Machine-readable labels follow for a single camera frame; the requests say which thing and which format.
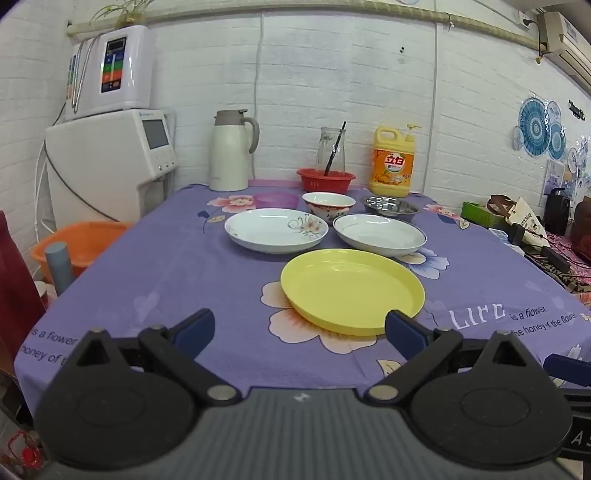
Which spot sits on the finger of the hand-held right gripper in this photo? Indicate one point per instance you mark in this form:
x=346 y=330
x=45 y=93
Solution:
x=568 y=369

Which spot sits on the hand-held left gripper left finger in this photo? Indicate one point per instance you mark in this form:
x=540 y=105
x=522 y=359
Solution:
x=194 y=330

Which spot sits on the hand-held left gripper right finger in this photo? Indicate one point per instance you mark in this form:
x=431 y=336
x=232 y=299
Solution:
x=404 y=332

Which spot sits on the yellow plastic plate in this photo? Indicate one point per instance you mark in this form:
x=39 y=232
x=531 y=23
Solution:
x=351 y=286

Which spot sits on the white blue-rimmed plate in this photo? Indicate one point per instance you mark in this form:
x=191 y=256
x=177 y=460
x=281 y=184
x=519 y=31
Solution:
x=378 y=233

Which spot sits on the white floral plate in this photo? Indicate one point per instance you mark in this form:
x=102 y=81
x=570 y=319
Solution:
x=268 y=230

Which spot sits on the stainless steel bowl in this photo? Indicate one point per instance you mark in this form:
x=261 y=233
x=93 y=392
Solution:
x=390 y=205

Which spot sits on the white red-patterned bowl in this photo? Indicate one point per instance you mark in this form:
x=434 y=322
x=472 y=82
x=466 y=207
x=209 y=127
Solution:
x=328 y=203

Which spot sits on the purple plastic bowl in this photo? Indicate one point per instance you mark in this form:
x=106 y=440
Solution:
x=277 y=201

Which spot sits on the purple floral tablecloth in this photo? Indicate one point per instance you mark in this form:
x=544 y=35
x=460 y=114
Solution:
x=184 y=277

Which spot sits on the black power adapter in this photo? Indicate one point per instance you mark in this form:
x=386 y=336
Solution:
x=554 y=259

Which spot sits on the orange plastic basin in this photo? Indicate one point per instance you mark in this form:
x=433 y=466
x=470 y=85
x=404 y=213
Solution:
x=92 y=244

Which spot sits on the brown bag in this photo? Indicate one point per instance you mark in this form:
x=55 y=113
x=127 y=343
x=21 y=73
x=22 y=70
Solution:
x=582 y=230

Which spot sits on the green box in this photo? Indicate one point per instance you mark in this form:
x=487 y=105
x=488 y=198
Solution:
x=475 y=212

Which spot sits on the black charger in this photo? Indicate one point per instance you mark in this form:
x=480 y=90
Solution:
x=517 y=235

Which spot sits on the grey cylinder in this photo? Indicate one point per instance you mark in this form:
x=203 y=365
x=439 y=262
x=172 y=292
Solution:
x=59 y=267

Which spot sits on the beige paper bag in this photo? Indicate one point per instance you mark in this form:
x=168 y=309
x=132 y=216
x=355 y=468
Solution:
x=524 y=217

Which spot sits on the yellow dish soap bottle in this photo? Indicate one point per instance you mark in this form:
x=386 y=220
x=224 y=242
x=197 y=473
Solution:
x=392 y=170

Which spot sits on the red plastic basket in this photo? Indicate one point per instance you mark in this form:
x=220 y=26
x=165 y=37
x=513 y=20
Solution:
x=314 y=182

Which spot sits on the white thermal jug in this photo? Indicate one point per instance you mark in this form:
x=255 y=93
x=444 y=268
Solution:
x=228 y=157

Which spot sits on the dark red cloth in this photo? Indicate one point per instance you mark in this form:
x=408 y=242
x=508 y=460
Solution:
x=14 y=286

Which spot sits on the white water dispenser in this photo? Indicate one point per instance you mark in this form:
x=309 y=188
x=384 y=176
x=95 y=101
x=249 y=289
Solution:
x=101 y=161

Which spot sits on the black straw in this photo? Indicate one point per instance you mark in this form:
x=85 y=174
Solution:
x=334 y=150

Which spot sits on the glass carafe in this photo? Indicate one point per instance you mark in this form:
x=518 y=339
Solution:
x=321 y=152

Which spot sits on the red plastic object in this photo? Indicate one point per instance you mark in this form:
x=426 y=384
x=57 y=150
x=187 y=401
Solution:
x=25 y=450

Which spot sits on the white water purifier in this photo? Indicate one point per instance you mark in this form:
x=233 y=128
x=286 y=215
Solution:
x=134 y=69

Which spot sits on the yellow plant stems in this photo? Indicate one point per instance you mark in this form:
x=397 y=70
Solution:
x=127 y=14

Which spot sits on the white air conditioner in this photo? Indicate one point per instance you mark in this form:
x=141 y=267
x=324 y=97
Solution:
x=563 y=41

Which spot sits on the pale wall picture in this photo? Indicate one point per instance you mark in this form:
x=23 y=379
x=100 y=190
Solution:
x=554 y=177

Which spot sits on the small blue round wall decoration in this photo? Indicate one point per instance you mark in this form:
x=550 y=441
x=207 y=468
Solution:
x=556 y=141

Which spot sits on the large blue round wall decoration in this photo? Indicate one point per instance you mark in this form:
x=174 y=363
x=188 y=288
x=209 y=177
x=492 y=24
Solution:
x=534 y=125

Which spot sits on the beige wall pipe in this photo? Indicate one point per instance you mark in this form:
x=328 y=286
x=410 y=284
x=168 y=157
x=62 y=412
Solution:
x=323 y=8

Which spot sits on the white wall socket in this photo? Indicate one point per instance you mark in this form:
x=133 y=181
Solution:
x=527 y=18

